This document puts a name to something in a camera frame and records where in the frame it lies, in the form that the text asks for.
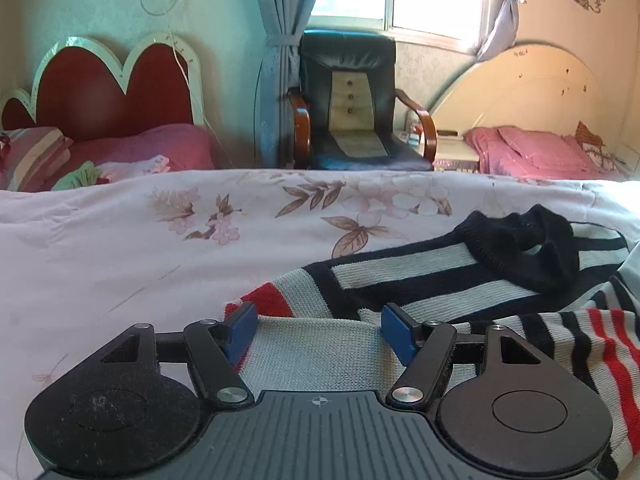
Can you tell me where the striped knit sweater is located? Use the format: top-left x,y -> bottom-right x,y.
240,206 -> 639,479

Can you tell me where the striped folded clothes pile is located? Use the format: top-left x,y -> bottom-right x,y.
1,127 -> 73,192

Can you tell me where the pink floral bed quilt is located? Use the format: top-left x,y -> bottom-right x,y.
1,170 -> 639,479

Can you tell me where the white bedside table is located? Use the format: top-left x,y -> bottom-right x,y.
394,131 -> 480,174

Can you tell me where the magenta pillow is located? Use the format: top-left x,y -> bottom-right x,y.
41,124 -> 215,191

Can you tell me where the pink pillow on far bed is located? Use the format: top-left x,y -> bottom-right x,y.
464,126 -> 614,180

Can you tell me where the black leather armchair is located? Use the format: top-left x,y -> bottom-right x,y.
288,29 -> 437,171

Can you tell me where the cream arched headboard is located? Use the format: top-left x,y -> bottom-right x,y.
431,44 -> 617,148

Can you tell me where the red heart-shaped headboard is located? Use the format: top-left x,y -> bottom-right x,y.
1,32 -> 205,142

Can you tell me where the white right curtain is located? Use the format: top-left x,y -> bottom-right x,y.
476,0 -> 525,62

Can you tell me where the blue-grey left curtain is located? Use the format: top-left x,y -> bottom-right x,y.
253,0 -> 316,168

